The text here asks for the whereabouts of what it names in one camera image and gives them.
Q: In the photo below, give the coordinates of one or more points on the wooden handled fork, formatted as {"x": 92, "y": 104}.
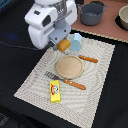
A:
{"x": 74, "y": 84}

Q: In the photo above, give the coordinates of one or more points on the light blue milk carton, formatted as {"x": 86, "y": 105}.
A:
{"x": 76, "y": 41}

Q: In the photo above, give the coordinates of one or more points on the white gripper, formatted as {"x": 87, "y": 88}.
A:
{"x": 50, "y": 22}

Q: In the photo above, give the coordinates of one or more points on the beige bowl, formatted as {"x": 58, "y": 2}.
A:
{"x": 123, "y": 14}

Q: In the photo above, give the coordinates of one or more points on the grey pot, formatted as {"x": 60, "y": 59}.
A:
{"x": 91, "y": 13}

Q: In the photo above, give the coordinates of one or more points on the yellow butter box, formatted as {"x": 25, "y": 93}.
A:
{"x": 55, "y": 91}

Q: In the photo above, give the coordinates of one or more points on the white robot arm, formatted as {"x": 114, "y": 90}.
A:
{"x": 50, "y": 21}

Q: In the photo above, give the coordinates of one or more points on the white woven placemat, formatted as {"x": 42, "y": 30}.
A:
{"x": 76, "y": 106}

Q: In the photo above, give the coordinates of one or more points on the round wooden plate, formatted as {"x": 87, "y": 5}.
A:
{"x": 69, "y": 67}

